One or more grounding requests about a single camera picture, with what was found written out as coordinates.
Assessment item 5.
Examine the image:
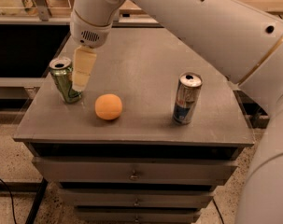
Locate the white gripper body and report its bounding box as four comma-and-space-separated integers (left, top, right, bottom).
70, 11, 112, 49

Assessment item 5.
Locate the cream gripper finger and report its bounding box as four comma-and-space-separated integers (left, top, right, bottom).
72, 46, 97, 91

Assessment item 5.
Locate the green soda can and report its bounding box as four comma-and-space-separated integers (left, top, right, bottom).
49, 57, 81, 104

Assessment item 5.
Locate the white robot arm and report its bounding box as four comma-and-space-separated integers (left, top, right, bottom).
70, 0, 283, 224

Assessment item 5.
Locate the blue silver energy drink can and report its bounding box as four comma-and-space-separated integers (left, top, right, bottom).
173, 72, 203, 125

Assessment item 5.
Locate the orange fruit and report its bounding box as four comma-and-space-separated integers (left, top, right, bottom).
94, 94, 122, 120

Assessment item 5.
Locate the top drawer with knob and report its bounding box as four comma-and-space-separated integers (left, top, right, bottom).
33, 157, 236, 186

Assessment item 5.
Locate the drawer with knob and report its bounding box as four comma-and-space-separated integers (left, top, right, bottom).
59, 189, 212, 209
75, 208, 200, 224
33, 157, 236, 186

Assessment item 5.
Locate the grey drawer cabinet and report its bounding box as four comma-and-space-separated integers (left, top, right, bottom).
15, 28, 253, 214

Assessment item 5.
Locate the middle drawer with knob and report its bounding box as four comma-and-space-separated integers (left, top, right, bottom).
59, 189, 212, 209

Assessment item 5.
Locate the bottom drawer with knob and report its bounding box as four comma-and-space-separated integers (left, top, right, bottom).
75, 208, 200, 224

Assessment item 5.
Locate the black floor cable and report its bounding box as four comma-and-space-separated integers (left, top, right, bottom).
0, 171, 18, 224

